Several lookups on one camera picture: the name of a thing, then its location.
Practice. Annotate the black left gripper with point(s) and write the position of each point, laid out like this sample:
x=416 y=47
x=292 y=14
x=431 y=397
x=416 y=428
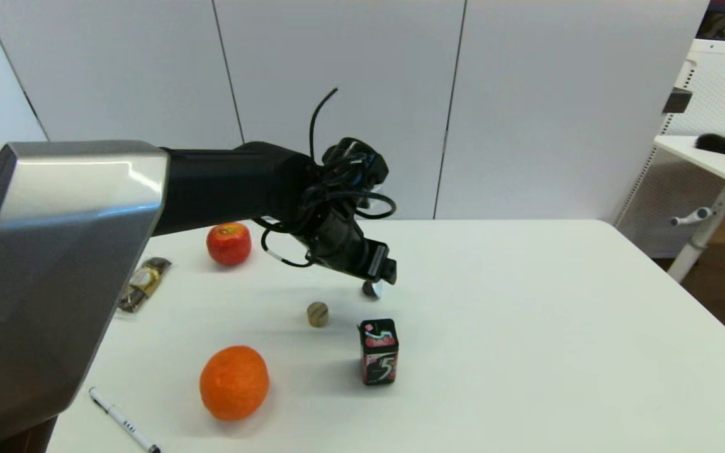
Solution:
x=340 y=242

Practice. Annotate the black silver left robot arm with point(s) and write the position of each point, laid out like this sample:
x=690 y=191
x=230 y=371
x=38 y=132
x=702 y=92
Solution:
x=54 y=251

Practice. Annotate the small wooden cylinder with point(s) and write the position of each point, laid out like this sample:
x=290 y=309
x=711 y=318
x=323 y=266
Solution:
x=318 y=314

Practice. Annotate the red apple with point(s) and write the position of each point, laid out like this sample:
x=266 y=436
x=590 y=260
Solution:
x=229 y=244

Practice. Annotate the black gum box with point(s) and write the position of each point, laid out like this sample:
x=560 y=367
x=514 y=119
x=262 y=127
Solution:
x=379 y=352

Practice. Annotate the orange fruit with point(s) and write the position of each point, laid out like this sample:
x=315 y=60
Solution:
x=234 y=382

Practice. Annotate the clear wrapped chocolate pack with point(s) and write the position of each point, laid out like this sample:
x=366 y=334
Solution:
x=144 y=284

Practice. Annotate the white marker pen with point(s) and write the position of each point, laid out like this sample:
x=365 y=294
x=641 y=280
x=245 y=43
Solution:
x=123 y=420

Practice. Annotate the white side table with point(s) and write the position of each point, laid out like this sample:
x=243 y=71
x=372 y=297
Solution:
x=708 y=170

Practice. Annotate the black furry brush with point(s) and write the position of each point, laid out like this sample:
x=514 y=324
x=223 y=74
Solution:
x=720 y=144

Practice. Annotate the white pegboard partition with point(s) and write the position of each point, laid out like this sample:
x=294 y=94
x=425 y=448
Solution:
x=715 y=94

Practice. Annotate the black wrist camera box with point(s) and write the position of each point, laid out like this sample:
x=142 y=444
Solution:
x=380 y=261

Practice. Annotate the small grey wall box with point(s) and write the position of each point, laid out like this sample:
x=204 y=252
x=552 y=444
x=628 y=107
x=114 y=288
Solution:
x=677 y=100

